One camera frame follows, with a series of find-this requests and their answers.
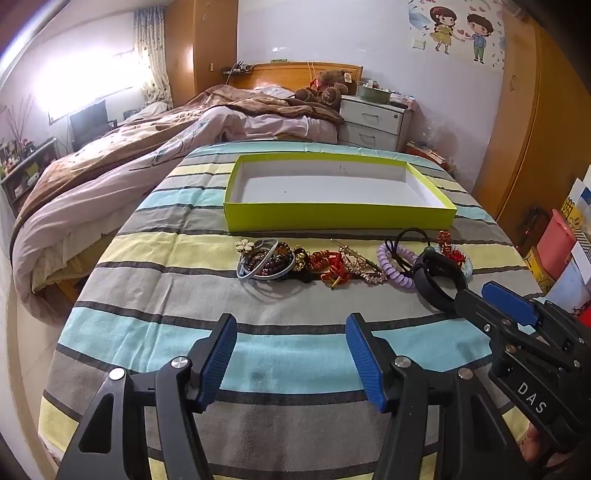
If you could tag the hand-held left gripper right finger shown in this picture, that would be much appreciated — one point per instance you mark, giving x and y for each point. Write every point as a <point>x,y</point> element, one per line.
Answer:
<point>364,364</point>

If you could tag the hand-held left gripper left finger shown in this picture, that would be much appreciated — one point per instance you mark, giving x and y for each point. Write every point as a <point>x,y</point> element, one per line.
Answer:
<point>219,355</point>

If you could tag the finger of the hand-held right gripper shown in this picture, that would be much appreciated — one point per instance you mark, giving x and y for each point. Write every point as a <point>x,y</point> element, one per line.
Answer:
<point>510,302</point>
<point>475,311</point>

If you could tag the black wristband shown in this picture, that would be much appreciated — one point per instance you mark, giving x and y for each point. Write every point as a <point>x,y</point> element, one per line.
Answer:
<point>429,284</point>

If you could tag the red bead ornament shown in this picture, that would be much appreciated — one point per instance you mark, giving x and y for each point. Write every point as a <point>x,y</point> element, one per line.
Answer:
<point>447,240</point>

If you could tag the red tassel knot ornament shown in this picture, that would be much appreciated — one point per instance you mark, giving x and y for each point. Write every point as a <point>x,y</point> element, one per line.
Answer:
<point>334,274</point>

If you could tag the gold hairpin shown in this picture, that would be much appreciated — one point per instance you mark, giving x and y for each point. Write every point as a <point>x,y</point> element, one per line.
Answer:
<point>358,264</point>

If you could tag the cream flower hair clip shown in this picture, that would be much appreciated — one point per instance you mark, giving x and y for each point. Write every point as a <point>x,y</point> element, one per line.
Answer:
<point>244,245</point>

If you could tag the yellow-green cardboard box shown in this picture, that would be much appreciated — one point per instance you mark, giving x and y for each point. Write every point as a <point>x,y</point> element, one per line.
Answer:
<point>323,184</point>

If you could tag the person's right hand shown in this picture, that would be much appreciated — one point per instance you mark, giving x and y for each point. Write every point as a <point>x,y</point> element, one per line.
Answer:
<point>535,447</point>

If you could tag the yellow box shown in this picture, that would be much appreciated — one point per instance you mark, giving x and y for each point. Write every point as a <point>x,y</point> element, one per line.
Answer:
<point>538,270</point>

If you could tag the white cardboard box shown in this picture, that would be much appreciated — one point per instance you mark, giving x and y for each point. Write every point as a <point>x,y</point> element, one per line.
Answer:
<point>570,281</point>

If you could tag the pink plastic bin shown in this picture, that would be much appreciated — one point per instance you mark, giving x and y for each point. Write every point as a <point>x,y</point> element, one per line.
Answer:
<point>556,244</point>

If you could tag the dark bag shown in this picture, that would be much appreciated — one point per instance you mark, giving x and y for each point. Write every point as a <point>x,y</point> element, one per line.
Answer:
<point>531,228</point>

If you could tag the striped tablecloth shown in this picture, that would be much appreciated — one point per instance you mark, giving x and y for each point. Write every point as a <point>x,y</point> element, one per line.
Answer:
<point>161,286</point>

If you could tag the pile of books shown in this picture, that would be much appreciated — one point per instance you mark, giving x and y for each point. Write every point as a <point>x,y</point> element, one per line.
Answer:
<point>425,150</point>

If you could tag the large wooden wardrobe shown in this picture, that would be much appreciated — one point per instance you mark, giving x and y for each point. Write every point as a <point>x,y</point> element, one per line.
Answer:
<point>531,115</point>

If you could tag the pink duvet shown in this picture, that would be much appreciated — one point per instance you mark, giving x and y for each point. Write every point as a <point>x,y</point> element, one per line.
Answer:
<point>60,207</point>

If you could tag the white nightstand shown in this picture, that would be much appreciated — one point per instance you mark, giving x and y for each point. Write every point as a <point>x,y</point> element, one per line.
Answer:
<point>369,115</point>

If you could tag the brown blanket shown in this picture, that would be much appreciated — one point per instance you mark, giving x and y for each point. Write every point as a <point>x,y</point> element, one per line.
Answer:
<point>92,157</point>

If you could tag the green basin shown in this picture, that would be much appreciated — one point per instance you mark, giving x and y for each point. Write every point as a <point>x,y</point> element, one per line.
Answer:
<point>371,93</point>

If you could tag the brown teddy bear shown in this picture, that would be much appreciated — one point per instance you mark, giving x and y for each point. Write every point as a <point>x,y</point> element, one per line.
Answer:
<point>330,94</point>

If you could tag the low cluttered shelf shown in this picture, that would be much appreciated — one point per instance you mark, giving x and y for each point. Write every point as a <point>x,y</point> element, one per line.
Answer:
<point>27,170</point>

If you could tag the black monitor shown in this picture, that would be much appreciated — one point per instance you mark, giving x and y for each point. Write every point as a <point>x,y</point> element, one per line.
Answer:
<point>87,122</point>

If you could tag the power strip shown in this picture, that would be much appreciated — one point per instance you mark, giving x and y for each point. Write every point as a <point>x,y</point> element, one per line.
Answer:
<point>236,69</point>

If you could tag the wooden bed headboard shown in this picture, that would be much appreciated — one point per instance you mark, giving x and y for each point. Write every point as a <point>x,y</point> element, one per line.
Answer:
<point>286,74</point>

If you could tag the dried flower branches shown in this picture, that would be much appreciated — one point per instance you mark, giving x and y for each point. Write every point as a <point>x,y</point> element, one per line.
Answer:
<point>18,120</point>

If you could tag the floral curtain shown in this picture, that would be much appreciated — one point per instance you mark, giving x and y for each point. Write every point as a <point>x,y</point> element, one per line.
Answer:
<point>152,46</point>

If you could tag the tall wooden cabinet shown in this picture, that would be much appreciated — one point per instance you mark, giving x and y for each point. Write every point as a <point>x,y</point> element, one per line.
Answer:
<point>203,37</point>

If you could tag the cartoon children wall sticker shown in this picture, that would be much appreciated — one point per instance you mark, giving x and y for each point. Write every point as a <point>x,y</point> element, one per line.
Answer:
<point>443,23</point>

